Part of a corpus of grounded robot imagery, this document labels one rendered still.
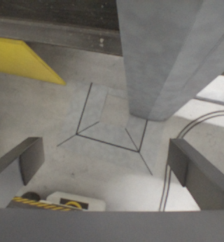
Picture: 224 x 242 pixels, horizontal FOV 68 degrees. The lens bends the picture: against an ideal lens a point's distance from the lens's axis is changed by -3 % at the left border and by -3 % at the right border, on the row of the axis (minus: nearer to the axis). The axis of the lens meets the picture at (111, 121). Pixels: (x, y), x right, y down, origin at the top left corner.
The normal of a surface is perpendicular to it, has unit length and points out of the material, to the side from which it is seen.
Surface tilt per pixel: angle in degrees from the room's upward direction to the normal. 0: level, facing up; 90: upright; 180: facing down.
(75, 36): 0
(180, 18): 90
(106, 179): 0
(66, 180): 0
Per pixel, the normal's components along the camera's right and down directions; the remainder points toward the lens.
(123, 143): -0.09, -0.27
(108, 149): -0.17, 0.02
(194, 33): -0.06, 0.99
